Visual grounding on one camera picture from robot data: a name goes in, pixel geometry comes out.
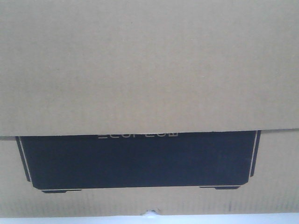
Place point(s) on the brown cardboard box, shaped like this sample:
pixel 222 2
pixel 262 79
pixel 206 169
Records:
pixel 79 67

